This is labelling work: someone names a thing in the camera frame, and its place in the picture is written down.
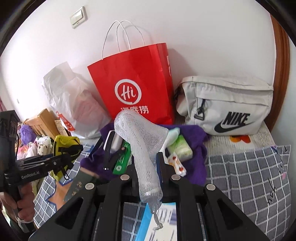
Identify yellow black fabric pouch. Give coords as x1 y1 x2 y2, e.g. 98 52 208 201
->
51 135 83 181

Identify green sachet packet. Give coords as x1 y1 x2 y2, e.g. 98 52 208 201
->
112 141 132 175

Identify fruit print wipe sachet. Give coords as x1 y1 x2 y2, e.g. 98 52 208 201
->
167 153 187 177

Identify green pocket tissue pack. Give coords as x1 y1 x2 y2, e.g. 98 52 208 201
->
167 135 193 162

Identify white mesh net sleeve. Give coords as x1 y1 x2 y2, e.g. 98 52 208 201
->
114 109 169 230

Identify person's left hand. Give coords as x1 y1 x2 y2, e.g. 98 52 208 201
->
1 183 35 222

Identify brown patterned book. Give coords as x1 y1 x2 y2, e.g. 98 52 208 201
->
54 118 70 136

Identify purple plush toy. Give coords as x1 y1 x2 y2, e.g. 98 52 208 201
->
20 125 37 145

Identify purple towel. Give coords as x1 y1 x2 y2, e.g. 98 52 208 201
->
80 125 208 186

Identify dark green tin box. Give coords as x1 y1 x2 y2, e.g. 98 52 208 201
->
64 167 99 202

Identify blue tissue pack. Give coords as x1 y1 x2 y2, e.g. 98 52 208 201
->
135 202 178 241

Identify white Miniso plastic bag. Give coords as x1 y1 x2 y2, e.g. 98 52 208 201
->
43 62 110 138

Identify grey checkered cloth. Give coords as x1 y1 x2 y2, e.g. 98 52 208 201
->
34 145 291 240

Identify patterned bed sheet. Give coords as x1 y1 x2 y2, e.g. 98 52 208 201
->
204 122 275 156

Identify red paper shopping bag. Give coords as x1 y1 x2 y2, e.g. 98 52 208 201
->
88 43 175 125

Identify grey Nike waist bag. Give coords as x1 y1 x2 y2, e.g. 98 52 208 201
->
176 76 273 136

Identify white wall switch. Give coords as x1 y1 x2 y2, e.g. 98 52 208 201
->
70 6 87 29

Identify wooden door frame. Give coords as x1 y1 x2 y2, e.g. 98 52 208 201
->
264 16 290 132

